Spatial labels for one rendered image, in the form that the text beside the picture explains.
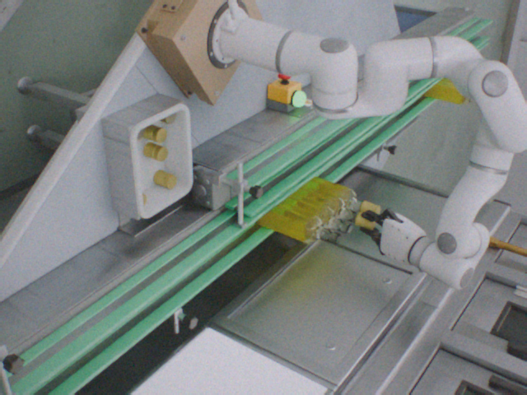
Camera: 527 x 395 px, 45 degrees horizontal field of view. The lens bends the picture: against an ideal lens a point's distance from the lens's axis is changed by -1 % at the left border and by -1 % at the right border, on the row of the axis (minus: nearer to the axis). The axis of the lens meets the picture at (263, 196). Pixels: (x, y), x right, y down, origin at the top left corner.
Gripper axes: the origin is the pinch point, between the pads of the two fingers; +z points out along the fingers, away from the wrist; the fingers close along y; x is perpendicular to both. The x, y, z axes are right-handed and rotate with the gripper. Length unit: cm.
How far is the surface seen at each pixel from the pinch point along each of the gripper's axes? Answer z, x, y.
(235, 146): 30.1, 18.7, 15.9
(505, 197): 224, -530, -303
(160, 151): 25, 43, 24
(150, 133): 27, 44, 28
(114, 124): 25, 53, 34
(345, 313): -10.3, 18.4, -12.4
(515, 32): 251, -524, -110
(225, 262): 13.0, 35.5, -2.7
